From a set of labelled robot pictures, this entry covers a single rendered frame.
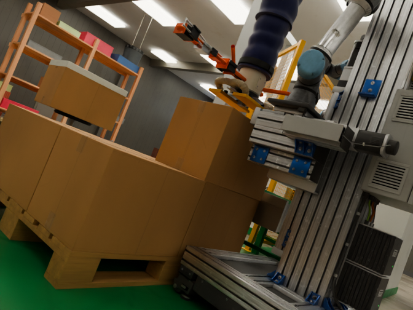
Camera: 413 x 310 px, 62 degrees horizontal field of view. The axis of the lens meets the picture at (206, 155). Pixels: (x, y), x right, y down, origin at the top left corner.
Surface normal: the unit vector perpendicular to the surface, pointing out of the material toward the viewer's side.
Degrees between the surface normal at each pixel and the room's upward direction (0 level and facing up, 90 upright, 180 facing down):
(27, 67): 90
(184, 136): 90
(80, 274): 90
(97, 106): 90
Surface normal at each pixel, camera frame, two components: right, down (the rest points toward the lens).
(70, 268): 0.74, 0.26
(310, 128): -0.62, -0.29
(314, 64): -0.33, -0.04
